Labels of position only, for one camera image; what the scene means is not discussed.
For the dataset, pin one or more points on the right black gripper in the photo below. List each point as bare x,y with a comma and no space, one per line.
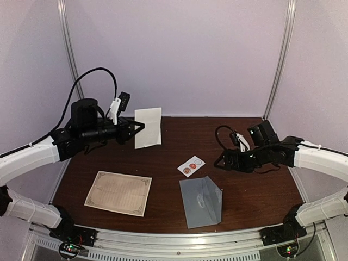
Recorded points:
228,154

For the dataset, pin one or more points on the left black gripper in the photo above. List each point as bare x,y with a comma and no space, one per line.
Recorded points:
124,134

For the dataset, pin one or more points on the beige letter paper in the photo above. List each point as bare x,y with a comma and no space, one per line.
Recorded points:
151,134
119,193

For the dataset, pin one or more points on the grey envelope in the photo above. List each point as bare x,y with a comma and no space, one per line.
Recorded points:
202,201

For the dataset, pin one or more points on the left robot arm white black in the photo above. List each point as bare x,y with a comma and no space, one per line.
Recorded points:
88,125

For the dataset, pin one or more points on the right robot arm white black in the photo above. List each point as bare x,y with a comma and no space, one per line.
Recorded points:
291,152

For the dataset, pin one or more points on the white sticker sheet with seals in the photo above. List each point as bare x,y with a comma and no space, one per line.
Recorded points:
191,166

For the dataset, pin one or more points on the right circuit board with leds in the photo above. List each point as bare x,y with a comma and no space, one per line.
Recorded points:
288,250

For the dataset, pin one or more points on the circuit board with leds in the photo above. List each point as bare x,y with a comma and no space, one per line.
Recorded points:
288,250
67,250

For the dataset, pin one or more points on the left circuit board with leds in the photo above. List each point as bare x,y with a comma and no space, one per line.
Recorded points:
67,250

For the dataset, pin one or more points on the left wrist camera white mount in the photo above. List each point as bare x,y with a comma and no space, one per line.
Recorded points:
118,106

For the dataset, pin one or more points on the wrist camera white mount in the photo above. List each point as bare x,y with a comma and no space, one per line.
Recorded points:
118,106
239,141

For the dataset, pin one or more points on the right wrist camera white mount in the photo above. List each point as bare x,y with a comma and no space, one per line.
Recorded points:
239,141

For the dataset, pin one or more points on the right aluminium frame post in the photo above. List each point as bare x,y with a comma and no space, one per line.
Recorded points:
286,39

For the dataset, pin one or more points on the aluminium frame post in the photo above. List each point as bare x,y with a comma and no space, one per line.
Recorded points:
286,39
64,24

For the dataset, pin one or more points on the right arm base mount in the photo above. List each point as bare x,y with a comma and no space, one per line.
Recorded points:
281,233

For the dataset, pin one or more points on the front aluminium rail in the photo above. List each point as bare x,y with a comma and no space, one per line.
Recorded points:
244,244

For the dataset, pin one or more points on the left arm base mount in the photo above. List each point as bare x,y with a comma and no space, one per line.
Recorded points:
79,236

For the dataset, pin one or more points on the left aluminium frame post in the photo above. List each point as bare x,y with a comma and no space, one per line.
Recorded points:
64,24

